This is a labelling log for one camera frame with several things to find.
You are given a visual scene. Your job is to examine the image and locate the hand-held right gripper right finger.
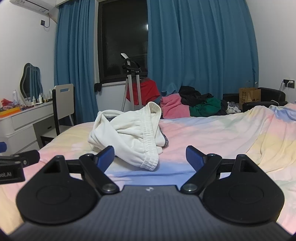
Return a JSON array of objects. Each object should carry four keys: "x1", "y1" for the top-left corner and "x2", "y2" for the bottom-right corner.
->
[{"x1": 180, "y1": 145, "x2": 260, "y2": 195}]

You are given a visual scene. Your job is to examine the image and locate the green garment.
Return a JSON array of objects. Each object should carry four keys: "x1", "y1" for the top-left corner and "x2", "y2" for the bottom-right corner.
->
[{"x1": 189, "y1": 97, "x2": 222, "y2": 117}]

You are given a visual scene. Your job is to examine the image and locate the garment steamer stand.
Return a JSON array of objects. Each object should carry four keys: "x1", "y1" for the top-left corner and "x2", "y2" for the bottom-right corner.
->
[{"x1": 120, "y1": 53, "x2": 143, "y2": 112}]

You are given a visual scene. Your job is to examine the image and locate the wavy frame mirror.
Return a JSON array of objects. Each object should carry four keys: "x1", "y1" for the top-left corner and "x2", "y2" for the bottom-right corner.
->
[{"x1": 19, "y1": 62, "x2": 44, "y2": 100}]

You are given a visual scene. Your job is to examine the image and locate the patterned white cloth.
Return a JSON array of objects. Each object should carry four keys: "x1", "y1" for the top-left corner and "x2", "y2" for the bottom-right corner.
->
[{"x1": 227, "y1": 101, "x2": 242, "y2": 114}]

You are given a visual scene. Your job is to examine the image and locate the black garment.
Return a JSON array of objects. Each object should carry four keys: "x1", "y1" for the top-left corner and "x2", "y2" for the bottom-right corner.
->
[{"x1": 179, "y1": 86, "x2": 228, "y2": 116}]

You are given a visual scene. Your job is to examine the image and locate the pink garment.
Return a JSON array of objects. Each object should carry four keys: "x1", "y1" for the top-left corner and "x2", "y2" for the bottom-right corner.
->
[{"x1": 160, "y1": 93, "x2": 190, "y2": 119}]

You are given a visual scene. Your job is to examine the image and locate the orange box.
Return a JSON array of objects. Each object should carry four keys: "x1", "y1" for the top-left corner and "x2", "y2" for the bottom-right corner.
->
[{"x1": 0, "y1": 107, "x2": 21, "y2": 118}]

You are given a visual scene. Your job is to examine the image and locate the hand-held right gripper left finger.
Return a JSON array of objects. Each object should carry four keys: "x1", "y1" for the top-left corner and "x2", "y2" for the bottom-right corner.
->
[{"x1": 43, "y1": 146, "x2": 120, "y2": 195}]

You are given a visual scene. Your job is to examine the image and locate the wall outlet with charger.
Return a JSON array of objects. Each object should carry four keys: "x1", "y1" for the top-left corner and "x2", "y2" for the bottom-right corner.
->
[{"x1": 279, "y1": 79, "x2": 296, "y2": 91}]

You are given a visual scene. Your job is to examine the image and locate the white dresser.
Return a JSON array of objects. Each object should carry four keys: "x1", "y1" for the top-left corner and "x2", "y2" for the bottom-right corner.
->
[{"x1": 0, "y1": 100, "x2": 56, "y2": 156}]

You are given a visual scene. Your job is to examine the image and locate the pastel patchwork blanket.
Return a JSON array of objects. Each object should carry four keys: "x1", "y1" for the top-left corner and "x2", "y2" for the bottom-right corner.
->
[{"x1": 0, "y1": 103, "x2": 296, "y2": 235}]

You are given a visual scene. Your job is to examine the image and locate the white sweatpants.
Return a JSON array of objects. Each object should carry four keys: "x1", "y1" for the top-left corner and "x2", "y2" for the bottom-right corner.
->
[{"x1": 88, "y1": 101, "x2": 170, "y2": 172}]

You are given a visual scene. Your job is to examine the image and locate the black armchair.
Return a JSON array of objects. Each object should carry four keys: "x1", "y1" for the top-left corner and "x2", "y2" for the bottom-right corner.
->
[{"x1": 223, "y1": 87, "x2": 288, "y2": 113}]

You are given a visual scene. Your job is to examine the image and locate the white air conditioner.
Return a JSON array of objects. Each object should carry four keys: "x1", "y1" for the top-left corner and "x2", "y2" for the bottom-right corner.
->
[{"x1": 9, "y1": 0, "x2": 56, "y2": 14}]

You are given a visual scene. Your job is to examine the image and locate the dark window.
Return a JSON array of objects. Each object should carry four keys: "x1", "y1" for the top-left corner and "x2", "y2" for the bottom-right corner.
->
[{"x1": 97, "y1": 0, "x2": 149, "y2": 84}]

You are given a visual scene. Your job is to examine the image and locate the red garment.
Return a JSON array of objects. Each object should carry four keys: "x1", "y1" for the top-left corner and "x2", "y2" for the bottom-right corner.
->
[{"x1": 125, "y1": 79, "x2": 161, "y2": 105}]

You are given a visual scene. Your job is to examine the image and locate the brown paper bag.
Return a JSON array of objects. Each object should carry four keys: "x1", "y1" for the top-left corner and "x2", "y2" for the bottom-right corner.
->
[{"x1": 239, "y1": 81, "x2": 262, "y2": 103}]

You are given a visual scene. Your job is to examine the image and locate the white backed chair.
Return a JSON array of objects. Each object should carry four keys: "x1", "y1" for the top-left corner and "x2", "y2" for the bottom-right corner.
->
[{"x1": 33, "y1": 83, "x2": 77, "y2": 149}]

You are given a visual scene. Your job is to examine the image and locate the blue curtain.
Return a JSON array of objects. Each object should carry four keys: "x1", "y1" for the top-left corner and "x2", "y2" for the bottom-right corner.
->
[
  {"x1": 54, "y1": 0, "x2": 100, "y2": 127},
  {"x1": 146, "y1": 0, "x2": 259, "y2": 103}
]

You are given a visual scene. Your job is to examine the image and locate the wall socket with cable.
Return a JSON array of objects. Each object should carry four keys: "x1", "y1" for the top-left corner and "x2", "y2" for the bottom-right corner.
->
[{"x1": 40, "y1": 11, "x2": 52, "y2": 28}]

